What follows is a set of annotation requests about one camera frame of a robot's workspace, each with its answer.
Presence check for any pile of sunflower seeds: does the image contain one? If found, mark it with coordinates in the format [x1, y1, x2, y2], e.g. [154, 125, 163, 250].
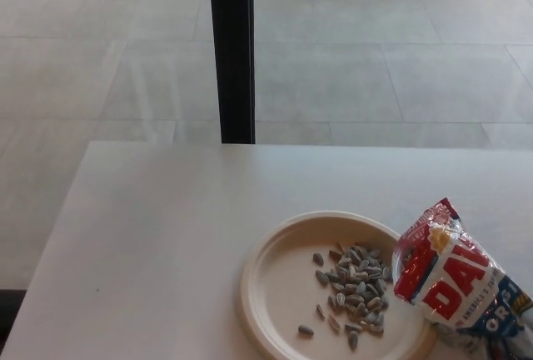
[296, 242, 395, 353]

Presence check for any red white sunflower seed bag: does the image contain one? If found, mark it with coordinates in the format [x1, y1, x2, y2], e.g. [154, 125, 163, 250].
[391, 197, 533, 360]

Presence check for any beige round paper plate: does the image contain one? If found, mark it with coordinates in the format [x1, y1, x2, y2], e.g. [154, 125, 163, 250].
[239, 210, 439, 360]

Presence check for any black vertical window post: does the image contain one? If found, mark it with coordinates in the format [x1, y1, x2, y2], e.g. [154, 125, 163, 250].
[207, 0, 257, 145]

